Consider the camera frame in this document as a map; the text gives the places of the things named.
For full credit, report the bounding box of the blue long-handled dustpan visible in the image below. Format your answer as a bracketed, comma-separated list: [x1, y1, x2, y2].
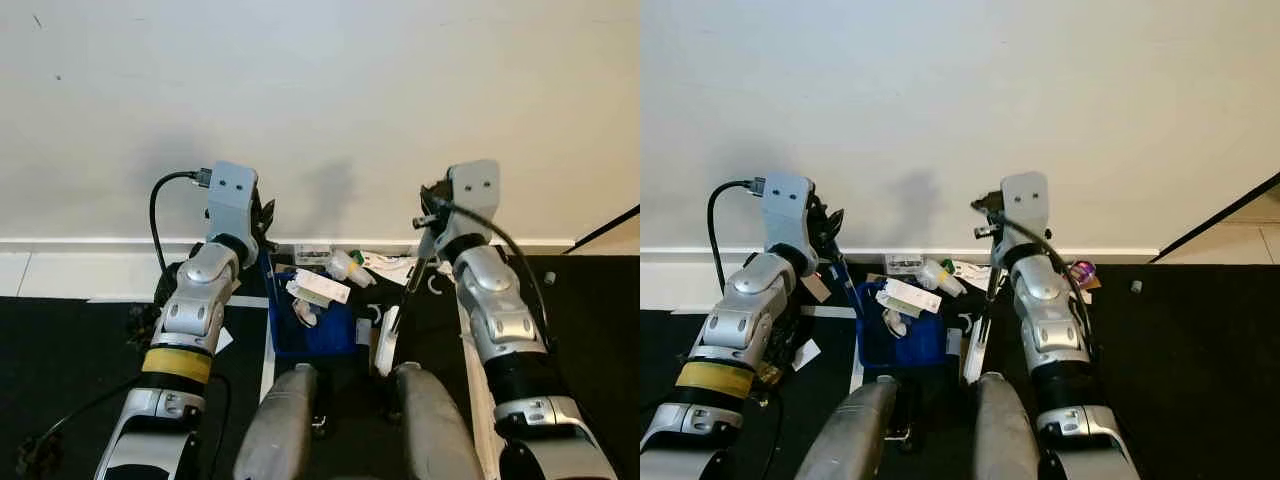
[262, 248, 363, 361]
[828, 255, 953, 371]

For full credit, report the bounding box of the white-headed thin-handled broom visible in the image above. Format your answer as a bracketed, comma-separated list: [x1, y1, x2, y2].
[373, 225, 443, 378]
[961, 235, 1002, 387]

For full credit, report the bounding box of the black floor mat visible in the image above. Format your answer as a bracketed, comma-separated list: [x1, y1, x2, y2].
[0, 254, 641, 480]
[640, 262, 1280, 480]

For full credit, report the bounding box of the crumpled white printed paper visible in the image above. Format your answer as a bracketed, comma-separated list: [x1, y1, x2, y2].
[360, 250, 423, 288]
[950, 260, 999, 293]

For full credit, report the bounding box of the clear plastic bottle green cap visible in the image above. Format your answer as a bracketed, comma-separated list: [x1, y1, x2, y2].
[327, 249, 377, 290]
[917, 257, 968, 299]

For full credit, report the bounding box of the white carton box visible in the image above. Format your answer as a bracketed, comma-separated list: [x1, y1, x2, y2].
[286, 270, 352, 307]
[876, 277, 942, 315]

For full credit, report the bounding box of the white tape strip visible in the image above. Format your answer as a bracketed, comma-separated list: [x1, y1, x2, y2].
[849, 312, 866, 395]
[259, 298, 278, 403]
[458, 290, 506, 453]

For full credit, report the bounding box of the grey robot left leg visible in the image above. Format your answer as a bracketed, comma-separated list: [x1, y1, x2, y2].
[233, 363, 320, 480]
[793, 376, 899, 480]

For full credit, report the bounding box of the grey robot leg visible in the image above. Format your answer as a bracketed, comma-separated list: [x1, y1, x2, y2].
[793, 376, 899, 480]
[233, 363, 320, 480]
[972, 372, 1043, 480]
[388, 361, 484, 480]

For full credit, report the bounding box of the grey robot right leg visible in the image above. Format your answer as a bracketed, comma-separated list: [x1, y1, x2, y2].
[388, 361, 484, 480]
[972, 372, 1043, 480]

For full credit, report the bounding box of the black door threshold strip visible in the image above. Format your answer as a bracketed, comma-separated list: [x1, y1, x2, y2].
[1150, 171, 1280, 264]

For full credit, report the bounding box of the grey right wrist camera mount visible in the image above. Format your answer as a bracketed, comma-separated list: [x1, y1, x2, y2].
[999, 171, 1050, 244]
[446, 159, 502, 238]

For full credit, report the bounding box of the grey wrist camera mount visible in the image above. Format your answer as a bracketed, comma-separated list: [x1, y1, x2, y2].
[761, 171, 817, 253]
[204, 160, 260, 243]
[999, 171, 1050, 244]
[446, 159, 502, 238]

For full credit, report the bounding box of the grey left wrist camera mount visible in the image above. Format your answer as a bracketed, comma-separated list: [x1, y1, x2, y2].
[204, 160, 260, 243]
[761, 171, 817, 253]

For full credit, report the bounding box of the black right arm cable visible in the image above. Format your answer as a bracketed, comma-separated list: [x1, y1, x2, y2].
[432, 198, 553, 346]
[988, 208, 1099, 351]

